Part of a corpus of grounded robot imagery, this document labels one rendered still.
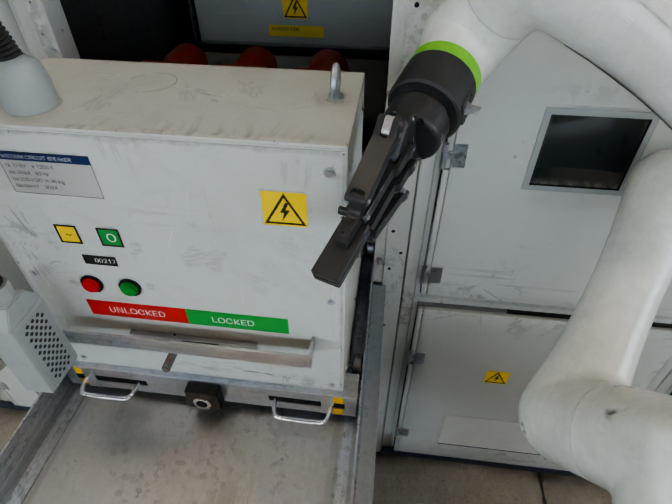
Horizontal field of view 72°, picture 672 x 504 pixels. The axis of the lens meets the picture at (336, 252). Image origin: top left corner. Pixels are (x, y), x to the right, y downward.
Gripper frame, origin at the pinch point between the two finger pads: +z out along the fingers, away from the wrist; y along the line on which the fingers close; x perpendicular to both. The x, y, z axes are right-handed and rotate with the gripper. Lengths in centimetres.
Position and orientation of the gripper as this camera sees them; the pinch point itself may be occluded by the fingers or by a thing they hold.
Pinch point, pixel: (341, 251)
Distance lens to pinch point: 46.7
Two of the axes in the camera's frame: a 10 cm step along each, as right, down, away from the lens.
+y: 1.8, 5.3, 8.3
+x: -8.7, -3.1, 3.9
